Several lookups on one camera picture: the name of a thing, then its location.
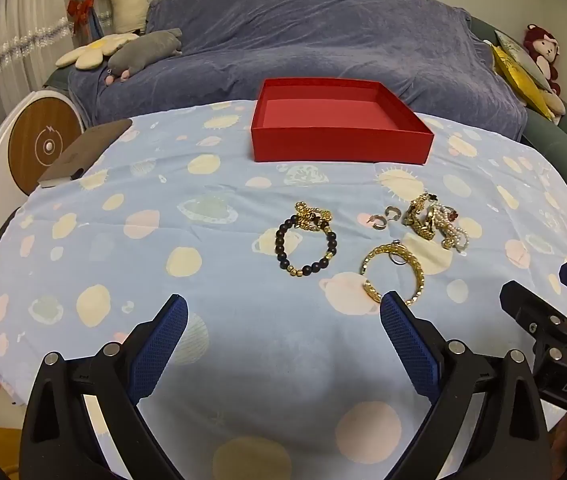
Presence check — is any blue-grey sofa blanket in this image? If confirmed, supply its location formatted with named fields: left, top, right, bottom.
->
left=68, top=0, right=529, bottom=142

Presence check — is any dark bead bracelet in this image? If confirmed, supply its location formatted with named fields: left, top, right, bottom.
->
left=276, top=214, right=339, bottom=277

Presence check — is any gold cushion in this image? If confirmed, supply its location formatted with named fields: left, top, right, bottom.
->
left=491, top=42, right=555, bottom=122

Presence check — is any grey cushion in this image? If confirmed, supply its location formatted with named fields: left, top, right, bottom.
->
left=494, top=30, right=554, bottom=93

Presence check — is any gold bangle bracelet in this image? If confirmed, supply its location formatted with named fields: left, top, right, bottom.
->
left=361, top=241, right=425, bottom=307

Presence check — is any thin gold chain bracelet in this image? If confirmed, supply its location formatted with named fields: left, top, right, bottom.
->
left=294, top=202, right=335, bottom=234

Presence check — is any gold clover chain bracelet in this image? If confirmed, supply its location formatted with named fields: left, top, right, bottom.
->
left=403, top=193, right=447, bottom=242

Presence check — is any white device with wooden disc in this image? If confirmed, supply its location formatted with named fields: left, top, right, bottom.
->
left=0, top=87, right=87, bottom=331

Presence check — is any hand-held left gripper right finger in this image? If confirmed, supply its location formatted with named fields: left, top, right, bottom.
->
left=379, top=290, right=549, bottom=480

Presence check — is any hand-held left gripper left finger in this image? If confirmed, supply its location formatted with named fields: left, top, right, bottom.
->
left=20, top=294, right=189, bottom=480

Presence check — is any light blue planet-print tablecloth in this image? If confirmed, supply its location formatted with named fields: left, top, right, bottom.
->
left=0, top=100, right=567, bottom=480

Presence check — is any brown notebook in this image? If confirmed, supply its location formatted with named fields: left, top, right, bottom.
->
left=38, top=119, right=133, bottom=189

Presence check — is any grey plush animal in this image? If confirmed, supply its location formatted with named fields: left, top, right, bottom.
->
left=105, top=28, right=184, bottom=86

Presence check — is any flower-shaped cushion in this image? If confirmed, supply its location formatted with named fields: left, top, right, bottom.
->
left=55, top=33, right=139, bottom=70

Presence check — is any beige cushion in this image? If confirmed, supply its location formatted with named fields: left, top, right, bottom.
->
left=538, top=91, right=567, bottom=126

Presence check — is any green sofa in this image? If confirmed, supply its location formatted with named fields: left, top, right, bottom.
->
left=46, top=15, right=567, bottom=188

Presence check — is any red ribbon bow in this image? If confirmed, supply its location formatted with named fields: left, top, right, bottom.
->
left=67, top=0, right=96, bottom=26

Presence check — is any pearl bracelet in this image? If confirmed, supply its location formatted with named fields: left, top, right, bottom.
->
left=432, top=204, right=471, bottom=255

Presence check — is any red monkey plush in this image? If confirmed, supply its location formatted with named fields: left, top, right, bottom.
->
left=522, top=23, right=563, bottom=97

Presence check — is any red cardboard box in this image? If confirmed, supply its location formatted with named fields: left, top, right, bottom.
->
left=250, top=78, right=435, bottom=166

